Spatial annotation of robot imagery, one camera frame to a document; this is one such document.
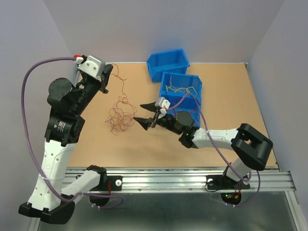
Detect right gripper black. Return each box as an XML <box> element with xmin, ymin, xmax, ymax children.
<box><xmin>133</xmin><ymin>101</ymin><xmax>182</xmax><ymax>136</ymax></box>

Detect red wires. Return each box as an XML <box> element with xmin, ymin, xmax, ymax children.
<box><xmin>104</xmin><ymin>63</ymin><xmax>138</xmax><ymax>135</ymax></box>

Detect yellow wire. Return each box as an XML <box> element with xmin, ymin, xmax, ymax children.
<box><xmin>165</xmin><ymin>76</ymin><xmax>199</xmax><ymax>97</ymax></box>

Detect single red wire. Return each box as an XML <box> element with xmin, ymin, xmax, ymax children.
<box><xmin>178</xmin><ymin>109</ymin><xmax>201</xmax><ymax>122</ymax></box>

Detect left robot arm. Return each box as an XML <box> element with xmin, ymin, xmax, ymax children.
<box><xmin>18</xmin><ymin>64</ymin><xmax>113</xmax><ymax>224</ymax></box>

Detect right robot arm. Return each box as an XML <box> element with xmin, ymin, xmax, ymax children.
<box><xmin>134</xmin><ymin>99</ymin><xmax>273</xmax><ymax>191</ymax></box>

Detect blue bin double front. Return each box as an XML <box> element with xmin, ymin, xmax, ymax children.
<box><xmin>159</xmin><ymin>72</ymin><xmax>202</xmax><ymax>126</ymax></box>

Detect blue bin rear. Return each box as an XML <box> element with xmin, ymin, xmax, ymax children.
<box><xmin>146</xmin><ymin>49</ymin><xmax>190</xmax><ymax>83</ymax></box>

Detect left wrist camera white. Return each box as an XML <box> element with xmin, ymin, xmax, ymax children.
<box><xmin>74</xmin><ymin>54</ymin><xmax>105</xmax><ymax>82</ymax></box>

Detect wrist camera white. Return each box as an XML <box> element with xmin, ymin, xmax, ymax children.
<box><xmin>74</xmin><ymin>54</ymin><xmax>105</xmax><ymax>82</ymax></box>
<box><xmin>154</xmin><ymin>97</ymin><xmax>170</xmax><ymax>119</ymax></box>

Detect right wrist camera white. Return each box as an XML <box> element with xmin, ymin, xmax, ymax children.
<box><xmin>154</xmin><ymin>97</ymin><xmax>170</xmax><ymax>119</ymax></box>

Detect aluminium rail frame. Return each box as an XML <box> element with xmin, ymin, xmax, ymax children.
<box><xmin>27</xmin><ymin>63</ymin><xmax>308</xmax><ymax>231</ymax></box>

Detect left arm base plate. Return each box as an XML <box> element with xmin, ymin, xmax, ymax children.
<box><xmin>84</xmin><ymin>175</ymin><xmax>123</xmax><ymax>207</ymax></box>

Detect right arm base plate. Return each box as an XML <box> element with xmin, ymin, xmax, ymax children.
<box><xmin>204</xmin><ymin>174</ymin><xmax>251</xmax><ymax>206</ymax></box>

